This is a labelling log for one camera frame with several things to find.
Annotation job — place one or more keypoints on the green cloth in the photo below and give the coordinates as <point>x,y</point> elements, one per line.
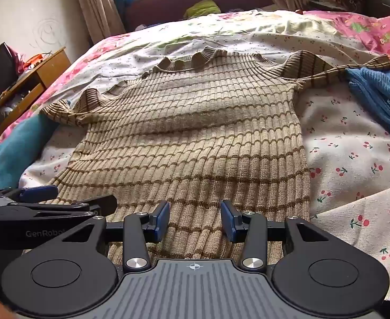
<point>203,8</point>

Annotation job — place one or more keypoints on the white cherry print bed sheet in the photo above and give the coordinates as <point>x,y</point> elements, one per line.
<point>348,159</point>

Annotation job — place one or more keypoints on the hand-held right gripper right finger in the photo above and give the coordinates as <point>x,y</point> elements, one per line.
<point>227,219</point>

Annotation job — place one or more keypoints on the teal pillow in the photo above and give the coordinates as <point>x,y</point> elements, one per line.
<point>12,149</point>

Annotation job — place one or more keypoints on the wooden bedside desk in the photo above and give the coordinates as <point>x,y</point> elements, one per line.
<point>53,64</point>

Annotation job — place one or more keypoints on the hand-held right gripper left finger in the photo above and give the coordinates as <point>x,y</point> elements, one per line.
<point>163,218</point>

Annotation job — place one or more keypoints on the pink floral quilt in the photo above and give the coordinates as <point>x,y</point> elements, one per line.
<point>92,51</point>

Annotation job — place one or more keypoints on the purple bed headboard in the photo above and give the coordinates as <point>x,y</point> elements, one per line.
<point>168,3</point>

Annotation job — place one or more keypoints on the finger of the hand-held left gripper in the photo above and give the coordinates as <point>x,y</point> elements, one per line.
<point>40,192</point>
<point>82,204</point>

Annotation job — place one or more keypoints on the blue knit garment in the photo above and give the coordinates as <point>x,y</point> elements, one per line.
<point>381,89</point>

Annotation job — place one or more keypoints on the beige striped knit sweater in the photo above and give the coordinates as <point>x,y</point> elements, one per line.
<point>188,123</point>

